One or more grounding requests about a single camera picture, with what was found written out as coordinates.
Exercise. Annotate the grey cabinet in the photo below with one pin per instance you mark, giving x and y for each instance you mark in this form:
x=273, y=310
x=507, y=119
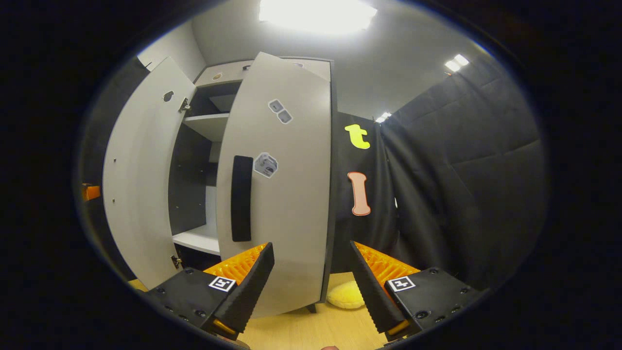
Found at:
x=206, y=125

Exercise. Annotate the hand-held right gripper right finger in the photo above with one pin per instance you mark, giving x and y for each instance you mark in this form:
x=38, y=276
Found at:
x=371, y=291

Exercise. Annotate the black backdrop cloth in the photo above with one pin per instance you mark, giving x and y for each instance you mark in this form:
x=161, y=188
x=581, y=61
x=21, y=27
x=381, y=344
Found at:
x=461, y=194

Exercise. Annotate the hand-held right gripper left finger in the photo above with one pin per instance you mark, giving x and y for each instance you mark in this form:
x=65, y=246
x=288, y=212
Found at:
x=250, y=287

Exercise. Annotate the metal door hinge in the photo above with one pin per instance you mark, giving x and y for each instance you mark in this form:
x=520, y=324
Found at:
x=185, y=104
x=176, y=261

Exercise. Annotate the large ceiling light panel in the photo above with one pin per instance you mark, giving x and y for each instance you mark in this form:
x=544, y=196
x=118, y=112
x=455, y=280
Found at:
x=316, y=14

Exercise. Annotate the light grey cabinet door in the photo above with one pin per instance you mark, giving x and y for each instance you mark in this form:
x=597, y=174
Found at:
x=136, y=184
x=291, y=194

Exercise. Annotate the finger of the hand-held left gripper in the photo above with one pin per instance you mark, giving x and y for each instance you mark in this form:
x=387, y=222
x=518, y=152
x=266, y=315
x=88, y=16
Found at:
x=91, y=192

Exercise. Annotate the small ceiling light panel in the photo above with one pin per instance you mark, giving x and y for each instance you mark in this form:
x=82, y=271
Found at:
x=383, y=117
x=457, y=62

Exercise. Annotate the yellow soft toy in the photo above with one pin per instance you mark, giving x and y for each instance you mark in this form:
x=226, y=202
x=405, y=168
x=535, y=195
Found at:
x=346, y=295

